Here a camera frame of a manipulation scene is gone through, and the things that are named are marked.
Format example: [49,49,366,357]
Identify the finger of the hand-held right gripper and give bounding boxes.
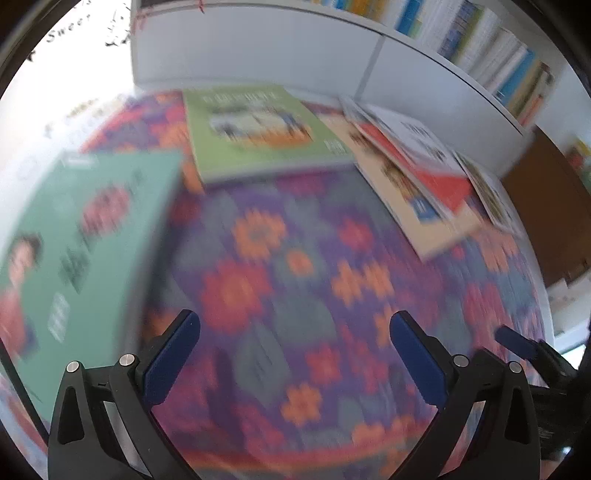
[494,324,578,385]

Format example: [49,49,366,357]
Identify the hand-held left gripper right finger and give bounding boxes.
[389,310,541,480]

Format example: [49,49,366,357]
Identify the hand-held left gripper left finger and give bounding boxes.
[46,309,201,480]

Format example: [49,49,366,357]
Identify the green book with child figure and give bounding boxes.
[0,150,185,416]

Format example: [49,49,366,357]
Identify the beige illustrated book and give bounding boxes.
[318,111,485,263]

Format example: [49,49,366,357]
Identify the red and white book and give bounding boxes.
[355,122,474,217]

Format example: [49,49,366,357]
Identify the white book with black characters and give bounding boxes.
[339,95,467,178]

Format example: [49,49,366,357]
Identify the row of white blue books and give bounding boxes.
[406,0,557,127]

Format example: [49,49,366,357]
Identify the floral blanket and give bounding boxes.
[0,90,555,480]

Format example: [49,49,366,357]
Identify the brown wooden cabinet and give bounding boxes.
[501,127,591,289]

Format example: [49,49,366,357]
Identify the small thin white picture book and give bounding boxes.
[455,152,525,236]

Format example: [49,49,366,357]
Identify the light green book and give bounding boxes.
[182,84,356,184]

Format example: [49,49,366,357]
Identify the white bookshelf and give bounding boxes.
[129,0,568,139]

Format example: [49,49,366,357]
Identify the bear on swing wall decal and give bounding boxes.
[104,4,132,49]

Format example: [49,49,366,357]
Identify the black lettering wall decal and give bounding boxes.
[46,14,93,44]

